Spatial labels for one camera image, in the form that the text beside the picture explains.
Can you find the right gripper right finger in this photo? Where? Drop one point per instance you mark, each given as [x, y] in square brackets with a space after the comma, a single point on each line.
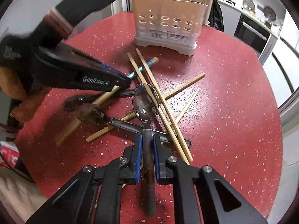
[161, 154]

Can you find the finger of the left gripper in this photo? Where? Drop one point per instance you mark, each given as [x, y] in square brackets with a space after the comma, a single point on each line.
[120, 80]
[112, 69]

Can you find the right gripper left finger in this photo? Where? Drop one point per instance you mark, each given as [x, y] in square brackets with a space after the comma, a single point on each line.
[135, 161]

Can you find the light bamboo chopstick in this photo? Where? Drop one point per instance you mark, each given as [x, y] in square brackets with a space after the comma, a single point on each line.
[183, 146]
[173, 137]

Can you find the clear plastic spoon dark handle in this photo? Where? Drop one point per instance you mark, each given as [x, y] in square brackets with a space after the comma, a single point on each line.
[145, 106]

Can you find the blue patterned bamboo chopstick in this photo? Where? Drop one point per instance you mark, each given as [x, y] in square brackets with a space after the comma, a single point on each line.
[71, 127]

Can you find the person's left hand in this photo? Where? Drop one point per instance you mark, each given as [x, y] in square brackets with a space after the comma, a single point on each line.
[12, 86]

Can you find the beige plastic utensil holder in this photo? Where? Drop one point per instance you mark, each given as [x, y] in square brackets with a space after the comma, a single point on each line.
[173, 24]

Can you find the built-in black oven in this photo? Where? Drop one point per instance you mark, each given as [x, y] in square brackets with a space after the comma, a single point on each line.
[251, 33]

